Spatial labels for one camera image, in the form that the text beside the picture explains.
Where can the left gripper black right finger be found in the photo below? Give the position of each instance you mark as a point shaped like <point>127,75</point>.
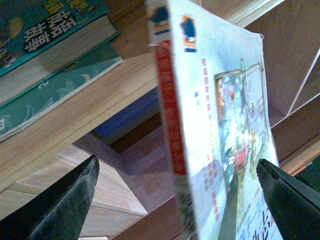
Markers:
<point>294,205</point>

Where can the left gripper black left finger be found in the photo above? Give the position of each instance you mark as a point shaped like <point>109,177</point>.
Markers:
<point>59,212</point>

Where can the white illustrated book red spine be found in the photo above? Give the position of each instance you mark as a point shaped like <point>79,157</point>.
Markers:
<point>214,105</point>

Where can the thin green patterned book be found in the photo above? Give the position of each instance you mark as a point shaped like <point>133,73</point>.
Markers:
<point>24,110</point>

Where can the thick teal comic book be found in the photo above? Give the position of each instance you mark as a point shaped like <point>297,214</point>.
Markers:
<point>40,37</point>

